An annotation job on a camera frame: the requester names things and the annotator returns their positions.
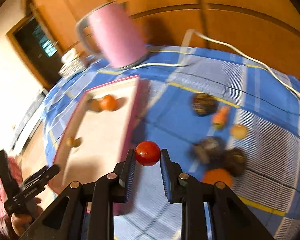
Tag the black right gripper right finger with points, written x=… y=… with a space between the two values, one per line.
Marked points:
x=208 y=211

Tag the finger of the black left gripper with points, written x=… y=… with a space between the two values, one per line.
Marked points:
x=41 y=177
x=5 y=172

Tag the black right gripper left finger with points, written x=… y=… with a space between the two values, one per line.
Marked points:
x=64 y=217

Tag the yellow small round fruit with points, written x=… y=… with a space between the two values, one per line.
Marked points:
x=73 y=142

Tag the orange tangerine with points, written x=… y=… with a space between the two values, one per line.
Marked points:
x=108 y=103
x=215 y=175

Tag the small orange carrot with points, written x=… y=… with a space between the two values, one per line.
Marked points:
x=220 y=118

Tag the red cherry tomato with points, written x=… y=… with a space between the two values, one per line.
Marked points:
x=147 y=153

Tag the person left hand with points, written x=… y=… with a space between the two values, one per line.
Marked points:
x=20 y=222

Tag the dark brown round fruit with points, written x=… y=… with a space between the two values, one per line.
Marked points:
x=235 y=161

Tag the pink white tray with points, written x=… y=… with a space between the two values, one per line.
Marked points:
x=106 y=135

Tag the blue plaid tablecloth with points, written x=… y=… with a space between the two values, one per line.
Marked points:
x=208 y=93

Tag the white tissue box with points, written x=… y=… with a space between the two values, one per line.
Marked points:
x=73 y=62

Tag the pink electric kettle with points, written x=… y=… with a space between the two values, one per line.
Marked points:
x=115 y=34

